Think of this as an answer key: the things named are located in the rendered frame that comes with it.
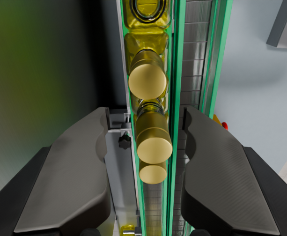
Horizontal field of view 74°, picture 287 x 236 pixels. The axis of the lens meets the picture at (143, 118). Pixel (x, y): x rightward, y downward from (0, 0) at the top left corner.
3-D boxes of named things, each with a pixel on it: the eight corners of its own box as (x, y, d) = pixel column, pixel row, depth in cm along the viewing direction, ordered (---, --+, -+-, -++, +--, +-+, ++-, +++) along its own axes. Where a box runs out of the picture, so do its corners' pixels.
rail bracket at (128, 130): (108, 106, 50) (97, 138, 39) (134, 106, 50) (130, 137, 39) (110, 119, 52) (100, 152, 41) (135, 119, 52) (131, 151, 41)
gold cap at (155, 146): (133, 113, 20) (133, 138, 17) (166, 109, 20) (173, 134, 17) (137, 138, 22) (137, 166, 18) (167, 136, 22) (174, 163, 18)
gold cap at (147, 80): (129, 50, 19) (125, 62, 15) (164, 50, 19) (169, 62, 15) (131, 83, 21) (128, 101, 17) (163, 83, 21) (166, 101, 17)
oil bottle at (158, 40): (132, 19, 39) (120, 36, 21) (160, 18, 39) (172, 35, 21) (134, 48, 42) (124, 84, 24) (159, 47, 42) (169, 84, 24)
